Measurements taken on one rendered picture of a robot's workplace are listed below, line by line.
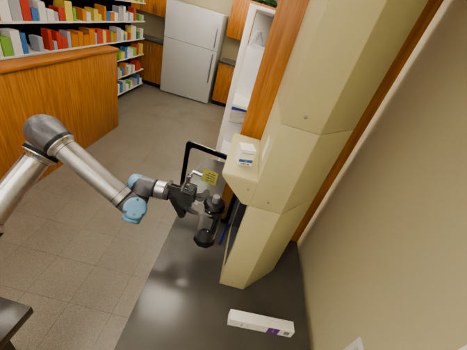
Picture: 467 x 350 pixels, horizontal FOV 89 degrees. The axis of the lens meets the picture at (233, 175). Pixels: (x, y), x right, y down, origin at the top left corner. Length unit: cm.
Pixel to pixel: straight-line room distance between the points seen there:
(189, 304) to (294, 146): 75
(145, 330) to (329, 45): 103
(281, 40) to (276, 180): 51
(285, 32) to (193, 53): 481
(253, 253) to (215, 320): 30
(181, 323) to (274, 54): 105
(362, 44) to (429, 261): 53
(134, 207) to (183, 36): 511
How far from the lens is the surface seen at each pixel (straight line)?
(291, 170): 73
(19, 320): 115
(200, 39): 567
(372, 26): 65
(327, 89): 65
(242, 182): 75
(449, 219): 76
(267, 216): 83
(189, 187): 99
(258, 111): 104
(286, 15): 99
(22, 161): 108
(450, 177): 79
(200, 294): 112
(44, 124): 96
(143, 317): 107
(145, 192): 102
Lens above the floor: 192
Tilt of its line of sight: 33 degrees down
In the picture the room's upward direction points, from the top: 17 degrees clockwise
